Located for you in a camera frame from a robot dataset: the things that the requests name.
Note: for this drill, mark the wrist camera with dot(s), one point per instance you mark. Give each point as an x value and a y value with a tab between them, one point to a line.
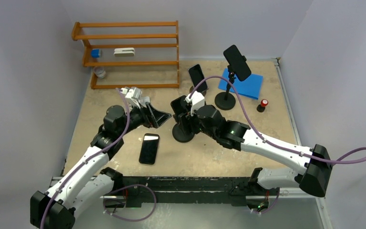
196	100
134	97

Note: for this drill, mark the blue foam mat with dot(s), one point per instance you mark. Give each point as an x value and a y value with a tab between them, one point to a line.
251	87

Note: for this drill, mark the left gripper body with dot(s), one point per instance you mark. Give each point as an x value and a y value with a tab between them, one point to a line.
137	117

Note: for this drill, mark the small clear plastic jar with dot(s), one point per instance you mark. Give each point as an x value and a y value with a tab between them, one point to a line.
99	71

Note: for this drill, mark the orange wooden rack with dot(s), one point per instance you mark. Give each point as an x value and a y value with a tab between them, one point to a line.
142	54

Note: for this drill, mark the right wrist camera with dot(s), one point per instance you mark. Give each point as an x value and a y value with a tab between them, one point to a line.
196	100

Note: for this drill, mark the phone on wooden puck stand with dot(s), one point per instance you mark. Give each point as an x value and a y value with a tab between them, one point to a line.
196	75

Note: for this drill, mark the red black button knob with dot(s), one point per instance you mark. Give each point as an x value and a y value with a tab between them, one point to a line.
262	106

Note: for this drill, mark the black phone from silver stand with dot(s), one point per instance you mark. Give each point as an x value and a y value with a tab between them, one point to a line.
149	149

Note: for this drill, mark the white flat device on rack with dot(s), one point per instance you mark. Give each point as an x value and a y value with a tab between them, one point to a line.
124	52

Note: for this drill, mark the black tall round-base stand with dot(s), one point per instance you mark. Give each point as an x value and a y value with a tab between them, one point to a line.
226	101

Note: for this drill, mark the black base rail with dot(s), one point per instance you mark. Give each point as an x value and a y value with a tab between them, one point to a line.
236	191

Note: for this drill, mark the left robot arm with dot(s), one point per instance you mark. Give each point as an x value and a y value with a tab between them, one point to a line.
61	205

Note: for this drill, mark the blue white small box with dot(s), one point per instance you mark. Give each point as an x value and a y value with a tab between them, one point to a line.
96	53

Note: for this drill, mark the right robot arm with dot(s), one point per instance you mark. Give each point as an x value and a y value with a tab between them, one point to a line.
307	168

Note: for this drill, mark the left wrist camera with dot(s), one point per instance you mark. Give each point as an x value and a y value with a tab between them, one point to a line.
134	97

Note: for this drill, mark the phone on tall stand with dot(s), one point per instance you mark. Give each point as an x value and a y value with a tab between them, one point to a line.
237	63

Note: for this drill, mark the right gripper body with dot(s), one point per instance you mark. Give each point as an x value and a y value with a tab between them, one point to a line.
196	124

